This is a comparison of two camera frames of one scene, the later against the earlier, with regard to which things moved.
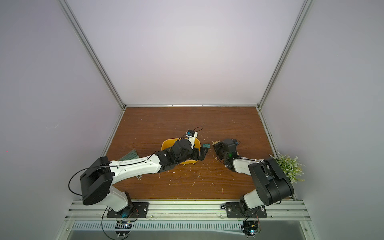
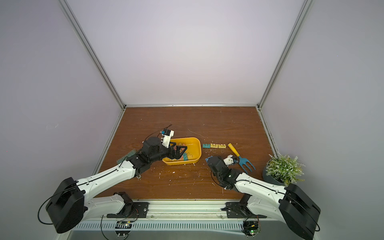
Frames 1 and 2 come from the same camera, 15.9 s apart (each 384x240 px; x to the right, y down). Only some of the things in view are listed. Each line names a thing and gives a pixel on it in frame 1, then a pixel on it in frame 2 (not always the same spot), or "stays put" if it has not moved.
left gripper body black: [189, 154] → [162, 153]
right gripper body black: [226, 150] → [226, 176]
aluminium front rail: [88, 210] stays put
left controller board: [123, 228] stays put
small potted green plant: [292, 166] stays put
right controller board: [250, 228] stays put
